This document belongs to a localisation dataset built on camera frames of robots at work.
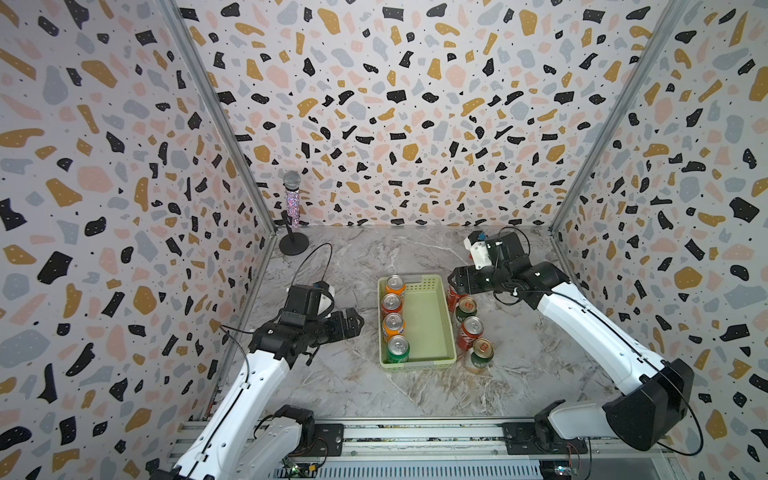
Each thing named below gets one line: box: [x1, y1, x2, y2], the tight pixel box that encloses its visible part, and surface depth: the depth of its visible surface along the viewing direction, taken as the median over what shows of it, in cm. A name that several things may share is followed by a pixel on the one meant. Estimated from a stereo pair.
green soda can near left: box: [386, 334, 411, 363], surface depth 80 cm
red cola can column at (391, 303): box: [380, 292, 403, 317], surface depth 89 cm
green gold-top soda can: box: [471, 337, 494, 369], surface depth 80 cm
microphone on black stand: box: [279, 170, 310, 256], surface depth 105 cm
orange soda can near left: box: [382, 312, 406, 342], surface depth 85 cm
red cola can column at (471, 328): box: [457, 316, 484, 351], surface depth 85 cm
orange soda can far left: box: [385, 274, 406, 298], surface depth 94 cm
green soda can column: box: [455, 296, 478, 323], surface depth 89 cm
